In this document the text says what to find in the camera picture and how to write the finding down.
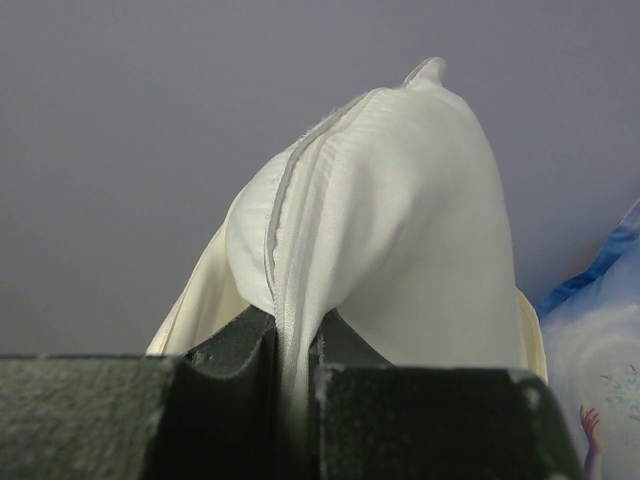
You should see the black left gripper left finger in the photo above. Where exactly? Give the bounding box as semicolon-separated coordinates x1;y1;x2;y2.
1;307;277;479

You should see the blue Elsa pillow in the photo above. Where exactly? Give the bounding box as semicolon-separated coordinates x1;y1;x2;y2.
536;205;639;479

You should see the cream pillowcase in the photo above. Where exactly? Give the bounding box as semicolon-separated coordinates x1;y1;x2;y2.
145;224;548;381

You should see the white pillow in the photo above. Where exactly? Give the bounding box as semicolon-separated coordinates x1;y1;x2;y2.
224;55;524;401

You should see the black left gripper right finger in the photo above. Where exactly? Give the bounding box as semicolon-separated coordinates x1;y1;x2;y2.
309;312;583;480

